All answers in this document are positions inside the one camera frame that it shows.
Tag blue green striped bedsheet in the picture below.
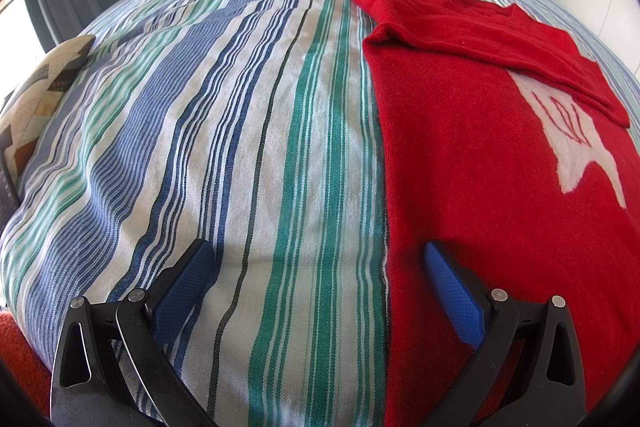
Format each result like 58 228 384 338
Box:
0 0 633 427

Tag patchwork patterned pillow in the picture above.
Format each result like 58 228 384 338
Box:
0 34 97 208

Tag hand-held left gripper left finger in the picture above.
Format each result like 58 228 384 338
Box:
50 238 217 427

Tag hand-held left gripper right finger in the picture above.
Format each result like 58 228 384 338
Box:
424 241 590 427

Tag red knit sweater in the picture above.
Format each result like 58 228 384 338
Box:
345 0 640 427

